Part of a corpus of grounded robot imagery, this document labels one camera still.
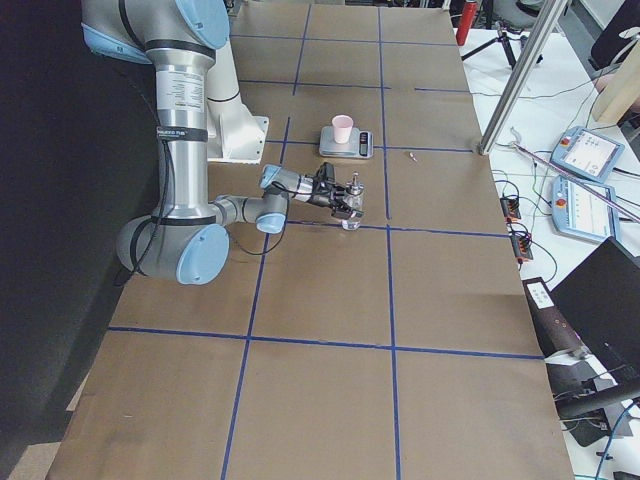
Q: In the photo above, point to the black box with label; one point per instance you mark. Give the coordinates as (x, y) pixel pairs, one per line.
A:
(554, 333)

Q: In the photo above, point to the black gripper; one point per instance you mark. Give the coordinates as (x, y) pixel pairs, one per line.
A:
(320, 195)

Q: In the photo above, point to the clear glass sauce bottle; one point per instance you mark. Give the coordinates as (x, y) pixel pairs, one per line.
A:
(353, 202)

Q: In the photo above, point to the pink plastic cup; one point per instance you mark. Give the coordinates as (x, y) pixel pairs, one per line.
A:
(342, 126)

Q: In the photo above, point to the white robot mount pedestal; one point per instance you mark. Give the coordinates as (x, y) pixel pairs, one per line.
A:
(235, 135)

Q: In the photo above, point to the upper blue teach pendant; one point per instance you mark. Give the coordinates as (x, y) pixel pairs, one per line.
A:
(586, 153)

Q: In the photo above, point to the red cylinder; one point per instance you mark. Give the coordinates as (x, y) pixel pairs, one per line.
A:
(466, 21)

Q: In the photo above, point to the silver digital kitchen scale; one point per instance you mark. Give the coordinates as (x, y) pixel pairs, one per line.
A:
(358, 146)

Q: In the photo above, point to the lower blue teach pendant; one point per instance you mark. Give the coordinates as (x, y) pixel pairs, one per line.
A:
(579, 214)

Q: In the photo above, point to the black monitor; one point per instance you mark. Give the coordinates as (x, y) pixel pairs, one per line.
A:
(600, 299)

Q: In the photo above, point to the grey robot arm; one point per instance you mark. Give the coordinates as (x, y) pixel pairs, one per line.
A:
(200, 119)

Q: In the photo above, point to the blue teach pendant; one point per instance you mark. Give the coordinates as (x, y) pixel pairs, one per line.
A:
(579, 214)
(586, 153)

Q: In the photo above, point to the aluminium frame post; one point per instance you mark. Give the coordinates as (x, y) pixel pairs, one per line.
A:
(545, 23)

